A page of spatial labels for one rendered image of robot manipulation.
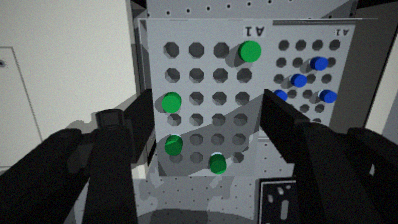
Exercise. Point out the grey flat base plate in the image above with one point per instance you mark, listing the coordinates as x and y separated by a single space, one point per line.
224 199

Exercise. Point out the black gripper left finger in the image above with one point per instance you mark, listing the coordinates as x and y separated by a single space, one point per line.
42 188

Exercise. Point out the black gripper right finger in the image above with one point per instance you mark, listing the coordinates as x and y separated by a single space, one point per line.
328 189

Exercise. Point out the grey perforated block with green tubes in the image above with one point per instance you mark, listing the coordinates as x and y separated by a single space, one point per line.
216 113

